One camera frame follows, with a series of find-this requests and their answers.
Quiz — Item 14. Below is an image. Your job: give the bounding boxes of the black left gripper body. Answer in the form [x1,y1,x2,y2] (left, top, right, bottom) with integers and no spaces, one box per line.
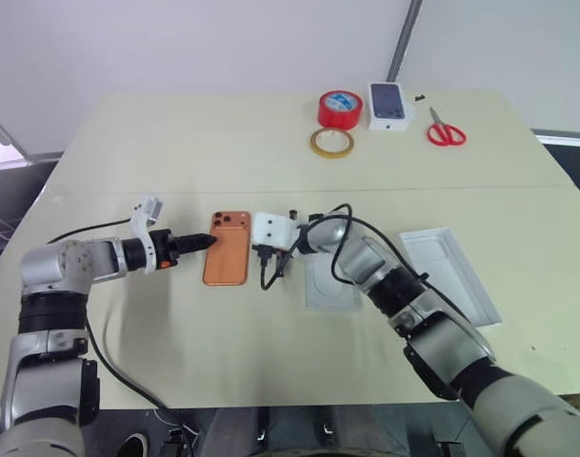
[149,228,182,271]

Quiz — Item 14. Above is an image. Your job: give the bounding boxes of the orange smartphone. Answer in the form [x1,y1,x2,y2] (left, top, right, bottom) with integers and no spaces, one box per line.
[202,209,251,288]

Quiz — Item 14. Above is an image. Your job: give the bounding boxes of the white phone box tray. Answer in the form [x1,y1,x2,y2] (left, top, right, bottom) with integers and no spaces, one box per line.
[304,250,363,313]

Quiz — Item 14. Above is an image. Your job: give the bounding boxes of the white phone box lid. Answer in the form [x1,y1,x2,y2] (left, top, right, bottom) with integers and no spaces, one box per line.
[397,226,504,329]

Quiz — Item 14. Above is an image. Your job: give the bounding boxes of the white box with phone print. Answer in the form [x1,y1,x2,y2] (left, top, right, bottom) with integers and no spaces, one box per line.
[366,81,417,133]

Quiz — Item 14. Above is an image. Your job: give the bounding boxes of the yellow clear tape roll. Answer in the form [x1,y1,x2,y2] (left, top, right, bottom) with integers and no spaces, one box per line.
[309,127,355,160]

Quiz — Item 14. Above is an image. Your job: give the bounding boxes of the red tape roll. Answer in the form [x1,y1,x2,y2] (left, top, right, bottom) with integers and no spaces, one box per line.
[317,88,365,131]

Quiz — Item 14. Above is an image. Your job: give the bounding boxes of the dark round shape under table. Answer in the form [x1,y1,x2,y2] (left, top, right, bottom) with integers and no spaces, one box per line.
[118,429,151,457]

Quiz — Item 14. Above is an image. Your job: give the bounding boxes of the grey metal pole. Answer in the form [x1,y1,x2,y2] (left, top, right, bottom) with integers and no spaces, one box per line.
[385,0,425,83]

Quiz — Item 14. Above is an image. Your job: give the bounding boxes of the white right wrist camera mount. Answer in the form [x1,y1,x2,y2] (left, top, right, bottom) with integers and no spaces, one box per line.
[250,210,299,252]

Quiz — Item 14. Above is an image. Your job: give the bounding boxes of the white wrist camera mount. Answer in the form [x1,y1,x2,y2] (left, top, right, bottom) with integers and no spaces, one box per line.
[127,192,166,276]
[250,210,299,252]

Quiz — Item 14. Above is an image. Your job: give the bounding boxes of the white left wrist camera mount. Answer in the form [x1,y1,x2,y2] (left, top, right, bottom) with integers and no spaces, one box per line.
[127,192,166,276]

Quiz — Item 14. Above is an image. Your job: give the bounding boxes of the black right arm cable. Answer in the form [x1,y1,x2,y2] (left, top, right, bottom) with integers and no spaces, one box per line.
[259,203,430,292]

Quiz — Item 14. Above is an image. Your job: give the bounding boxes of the red handled scissors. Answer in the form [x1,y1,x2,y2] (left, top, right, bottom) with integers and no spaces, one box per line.
[426,106,468,147]

